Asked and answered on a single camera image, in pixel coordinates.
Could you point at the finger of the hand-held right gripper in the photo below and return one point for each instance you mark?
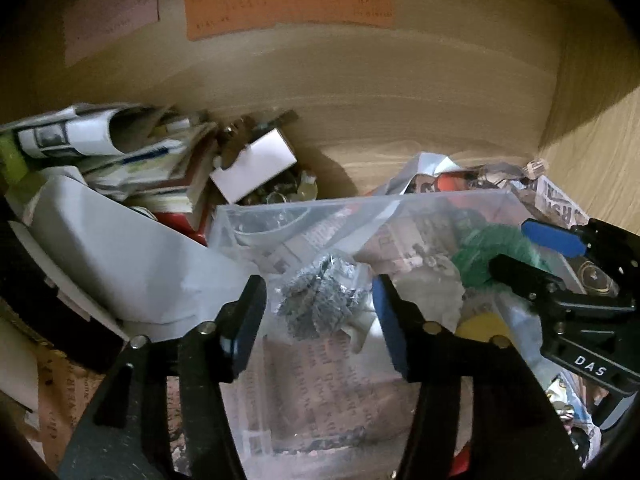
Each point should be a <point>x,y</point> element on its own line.
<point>552,237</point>
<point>520,275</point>

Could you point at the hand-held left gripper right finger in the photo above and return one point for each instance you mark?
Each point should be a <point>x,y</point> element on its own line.
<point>391,330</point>

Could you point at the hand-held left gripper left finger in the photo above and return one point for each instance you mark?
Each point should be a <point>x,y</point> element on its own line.
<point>246,332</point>

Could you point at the clear plastic storage box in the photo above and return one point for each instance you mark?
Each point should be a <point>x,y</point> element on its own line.
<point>280,230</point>

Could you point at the crumpled newspaper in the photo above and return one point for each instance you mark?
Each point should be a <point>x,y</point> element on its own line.
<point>560,200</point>

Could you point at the white crumpled tissue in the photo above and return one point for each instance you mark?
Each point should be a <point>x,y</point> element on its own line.
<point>430,292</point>

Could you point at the black round gold badge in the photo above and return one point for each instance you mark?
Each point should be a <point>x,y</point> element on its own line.
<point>595,275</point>

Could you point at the yellow round sponge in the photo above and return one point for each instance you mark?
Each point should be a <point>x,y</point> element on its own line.
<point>482,327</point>

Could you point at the small beige plastic connector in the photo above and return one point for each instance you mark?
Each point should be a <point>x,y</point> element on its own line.
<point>536,168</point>

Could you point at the newspaper sheet lining box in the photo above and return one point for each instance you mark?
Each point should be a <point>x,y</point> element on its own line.
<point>325,385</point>

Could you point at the orange red packet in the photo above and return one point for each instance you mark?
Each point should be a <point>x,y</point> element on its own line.
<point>455,182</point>

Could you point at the red box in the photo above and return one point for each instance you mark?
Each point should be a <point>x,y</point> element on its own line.
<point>182,225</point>

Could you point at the large white paper sheet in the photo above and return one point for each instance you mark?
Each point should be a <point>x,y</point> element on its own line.
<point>125,255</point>

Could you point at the clear plastic bag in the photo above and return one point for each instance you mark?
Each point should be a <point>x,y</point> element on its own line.
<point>415,170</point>

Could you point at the small white cardboard box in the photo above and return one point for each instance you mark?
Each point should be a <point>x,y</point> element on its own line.
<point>255,165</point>

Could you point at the stack of books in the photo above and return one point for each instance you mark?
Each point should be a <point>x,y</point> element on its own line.
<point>160,175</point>

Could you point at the brown printed paper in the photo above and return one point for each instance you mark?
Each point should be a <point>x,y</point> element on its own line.
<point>60,405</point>

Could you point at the rolled printed paper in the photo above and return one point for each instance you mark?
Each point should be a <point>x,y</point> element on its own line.
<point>85,132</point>

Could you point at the orange paper label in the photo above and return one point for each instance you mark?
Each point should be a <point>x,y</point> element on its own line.
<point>287,5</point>

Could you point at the pink paper label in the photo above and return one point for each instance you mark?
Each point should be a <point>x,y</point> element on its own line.
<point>110,22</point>

